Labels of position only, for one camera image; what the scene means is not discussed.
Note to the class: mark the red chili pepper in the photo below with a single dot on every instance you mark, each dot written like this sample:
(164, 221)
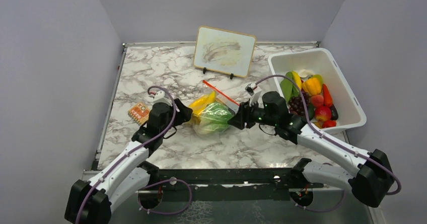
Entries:
(328, 100)

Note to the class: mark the white plastic bin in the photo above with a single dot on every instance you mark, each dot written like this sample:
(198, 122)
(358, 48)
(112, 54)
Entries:
(321, 61)

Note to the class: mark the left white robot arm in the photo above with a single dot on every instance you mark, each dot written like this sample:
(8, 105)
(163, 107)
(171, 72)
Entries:
(95, 200)

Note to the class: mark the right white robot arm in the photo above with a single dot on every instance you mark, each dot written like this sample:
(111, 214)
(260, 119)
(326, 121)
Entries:
(366, 175)

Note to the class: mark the green lettuce head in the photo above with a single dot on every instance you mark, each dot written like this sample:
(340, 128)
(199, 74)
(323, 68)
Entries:
(213, 119)

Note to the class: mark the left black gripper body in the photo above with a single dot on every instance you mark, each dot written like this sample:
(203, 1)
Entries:
(170, 118)

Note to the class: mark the dark eggplant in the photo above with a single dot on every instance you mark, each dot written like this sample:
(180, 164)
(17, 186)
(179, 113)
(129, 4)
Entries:
(334, 113)

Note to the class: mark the yellow bell pepper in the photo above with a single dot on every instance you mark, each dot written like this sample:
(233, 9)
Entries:
(312, 86)

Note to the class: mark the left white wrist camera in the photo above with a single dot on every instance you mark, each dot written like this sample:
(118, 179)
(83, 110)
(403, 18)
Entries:
(161, 97)

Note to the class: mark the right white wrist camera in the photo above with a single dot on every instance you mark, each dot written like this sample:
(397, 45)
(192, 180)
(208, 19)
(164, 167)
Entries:
(255, 92)

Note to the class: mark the red tomato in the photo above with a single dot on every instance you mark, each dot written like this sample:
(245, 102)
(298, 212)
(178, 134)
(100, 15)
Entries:
(329, 124)

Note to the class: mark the red apple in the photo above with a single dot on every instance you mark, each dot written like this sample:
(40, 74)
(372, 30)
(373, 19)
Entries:
(322, 113)

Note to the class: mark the yellow banana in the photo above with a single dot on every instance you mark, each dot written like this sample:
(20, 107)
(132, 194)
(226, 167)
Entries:
(297, 79)
(202, 102)

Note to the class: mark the green leaf vegetable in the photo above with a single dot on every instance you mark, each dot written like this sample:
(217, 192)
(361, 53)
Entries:
(289, 89)

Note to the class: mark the green avocado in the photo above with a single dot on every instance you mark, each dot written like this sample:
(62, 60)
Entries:
(310, 111)

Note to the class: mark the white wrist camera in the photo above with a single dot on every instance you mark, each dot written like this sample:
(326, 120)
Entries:
(255, 92)
(161, 97)

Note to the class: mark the clear zip top bag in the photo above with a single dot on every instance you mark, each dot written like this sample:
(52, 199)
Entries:
(207, 88)

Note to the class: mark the orange snack packet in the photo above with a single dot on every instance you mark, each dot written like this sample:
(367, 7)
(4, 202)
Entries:
(139, 113)

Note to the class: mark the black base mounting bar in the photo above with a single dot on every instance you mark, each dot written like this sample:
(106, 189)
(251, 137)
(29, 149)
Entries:
(181, 185)

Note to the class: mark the pink peach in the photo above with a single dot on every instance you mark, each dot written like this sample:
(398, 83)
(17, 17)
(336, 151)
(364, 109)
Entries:
(317, 101)

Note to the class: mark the dark grapes bunch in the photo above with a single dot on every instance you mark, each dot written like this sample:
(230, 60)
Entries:
(296, 105)

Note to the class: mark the white garlic bulb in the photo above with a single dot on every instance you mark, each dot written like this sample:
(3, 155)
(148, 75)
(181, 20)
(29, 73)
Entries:
(305, 73)

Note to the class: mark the small whiteboard with wood frame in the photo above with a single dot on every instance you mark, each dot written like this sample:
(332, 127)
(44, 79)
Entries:
(224, 51)

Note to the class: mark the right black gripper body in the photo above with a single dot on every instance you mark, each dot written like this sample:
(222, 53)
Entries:
(256, 115)

